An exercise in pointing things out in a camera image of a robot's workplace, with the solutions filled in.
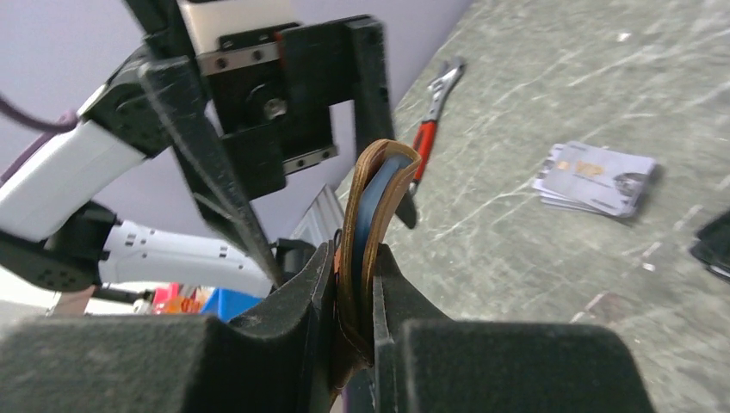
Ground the brown leather card holder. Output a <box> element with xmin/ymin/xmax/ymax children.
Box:
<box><xmin>330</xmin><ymin>139</ymin><xmax>421</xmax><ymax>404</ymax></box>

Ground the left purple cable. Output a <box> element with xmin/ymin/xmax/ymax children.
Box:
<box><xmin>0</xmin><ymin>94</ymin><xmax>78</xmax><ymax>135</ymax></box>

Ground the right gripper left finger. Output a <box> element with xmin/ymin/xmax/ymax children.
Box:
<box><xmin>1</xmin><ymin>242</ymin><xmax>335</xmax><ymax>412</ymax></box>

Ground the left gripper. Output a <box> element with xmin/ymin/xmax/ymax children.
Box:
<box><xmin>128</xmin><ymin>1</ymin><xmax>396</xmax><ymax>287</ymax></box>

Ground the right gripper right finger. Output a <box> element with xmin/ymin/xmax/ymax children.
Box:
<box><xmin>371</xmin><ymin>244</ymin><xmax>654</xmax><ymax>412</ymax></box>

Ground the red handled adjustable wrench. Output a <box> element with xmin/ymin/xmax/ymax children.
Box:
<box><xmin>410</xmin><ymin>56</ymin><xmax>466</xmax><ymax>194</ymax></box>

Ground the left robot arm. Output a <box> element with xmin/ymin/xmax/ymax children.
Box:
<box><xmin>1</xmin><ymin>1</ymin><xmax>394</xmax><ymax>297</ymax></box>

